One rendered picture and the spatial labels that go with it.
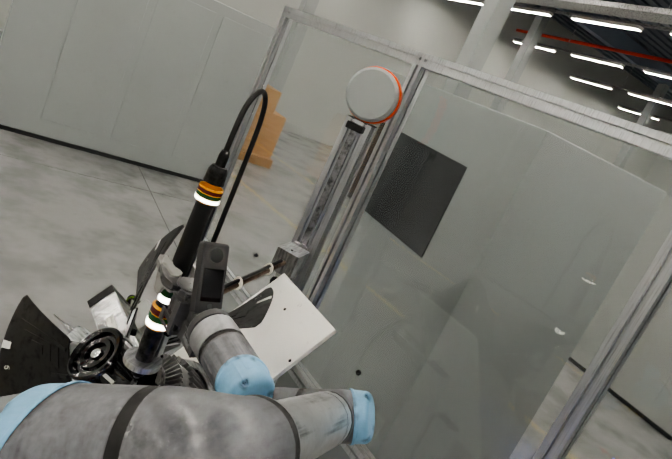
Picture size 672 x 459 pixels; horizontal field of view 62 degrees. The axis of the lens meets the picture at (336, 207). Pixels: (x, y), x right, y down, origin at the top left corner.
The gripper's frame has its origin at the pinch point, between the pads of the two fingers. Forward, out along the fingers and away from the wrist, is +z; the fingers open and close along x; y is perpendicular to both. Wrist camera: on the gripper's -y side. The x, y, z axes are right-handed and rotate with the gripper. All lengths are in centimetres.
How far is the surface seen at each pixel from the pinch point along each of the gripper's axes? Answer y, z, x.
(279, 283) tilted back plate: 14.0, 21.2, 41.5
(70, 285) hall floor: 149, 243, 65
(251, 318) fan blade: 5.1, -10.5, 13.3
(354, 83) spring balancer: -40, 41, 53
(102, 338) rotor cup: 24.0, 8.7, -3.9
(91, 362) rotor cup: 27.3, 5.5, -5.7
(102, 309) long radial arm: 37, 40, 7
